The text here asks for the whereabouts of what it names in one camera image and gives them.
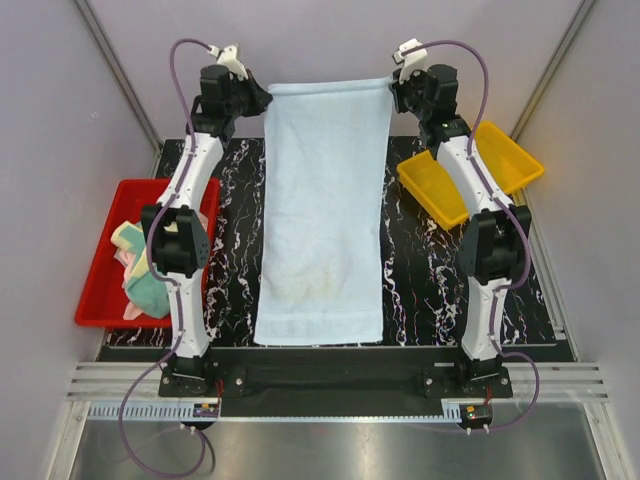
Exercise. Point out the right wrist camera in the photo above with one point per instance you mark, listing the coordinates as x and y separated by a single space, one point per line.
410 57

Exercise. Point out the light blue towel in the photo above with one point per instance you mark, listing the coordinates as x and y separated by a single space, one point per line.
325 157

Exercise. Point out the yellow green towel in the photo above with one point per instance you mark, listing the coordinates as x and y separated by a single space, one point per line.
137 270

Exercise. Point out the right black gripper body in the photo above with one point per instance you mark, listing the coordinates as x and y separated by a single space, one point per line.
420 108

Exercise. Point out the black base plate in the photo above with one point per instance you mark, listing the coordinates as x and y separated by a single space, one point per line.
333 383

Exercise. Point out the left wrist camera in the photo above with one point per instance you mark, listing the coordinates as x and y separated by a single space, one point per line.
228 57

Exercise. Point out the yellow plastic tray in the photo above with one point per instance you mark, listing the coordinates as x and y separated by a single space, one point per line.
429 183

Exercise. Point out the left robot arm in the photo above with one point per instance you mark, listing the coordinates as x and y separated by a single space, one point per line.
178 245

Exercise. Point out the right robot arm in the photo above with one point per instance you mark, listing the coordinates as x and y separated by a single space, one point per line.
494 252

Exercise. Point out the aluminium frame post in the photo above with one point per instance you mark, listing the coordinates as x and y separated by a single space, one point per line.
570 35
99 36

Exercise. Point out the pink towel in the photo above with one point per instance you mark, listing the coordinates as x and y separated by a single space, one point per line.
130 310

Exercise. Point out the right aluminium frame post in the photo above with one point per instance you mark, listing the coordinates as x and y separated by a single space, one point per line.
570 35

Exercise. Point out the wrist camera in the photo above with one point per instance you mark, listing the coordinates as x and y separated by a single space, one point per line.
228 57
410 57

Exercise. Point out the red plastic bin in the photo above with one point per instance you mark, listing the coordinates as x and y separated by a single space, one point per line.
103 301

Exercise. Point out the white slotted cable duct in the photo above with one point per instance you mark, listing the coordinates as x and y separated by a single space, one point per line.
150 411

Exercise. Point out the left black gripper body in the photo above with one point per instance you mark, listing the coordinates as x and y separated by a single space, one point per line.
233 106

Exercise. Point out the left aluminium frame post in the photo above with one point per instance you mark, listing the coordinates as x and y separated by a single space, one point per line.
99 36

